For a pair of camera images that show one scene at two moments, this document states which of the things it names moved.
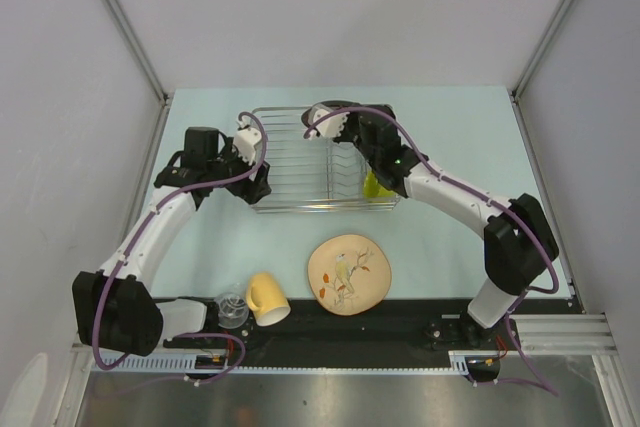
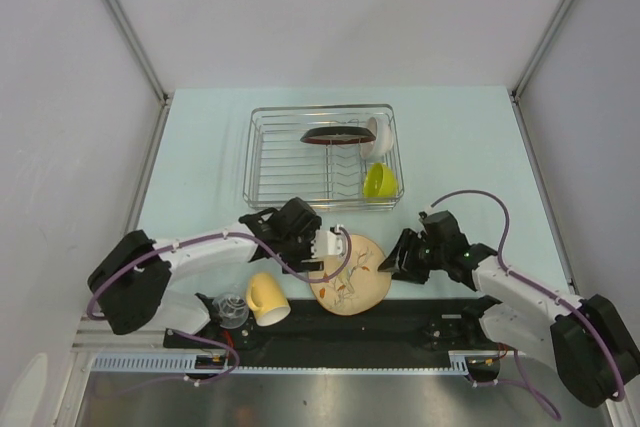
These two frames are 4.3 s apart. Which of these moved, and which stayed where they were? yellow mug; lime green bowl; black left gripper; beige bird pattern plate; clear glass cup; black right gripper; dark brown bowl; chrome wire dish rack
Moved: black right gripper; dark brown bowl; black left gripper
Stayed: lime green bowl; beige bird pattern plate; yellow mug; clear glass cup; chrome wire dish rack
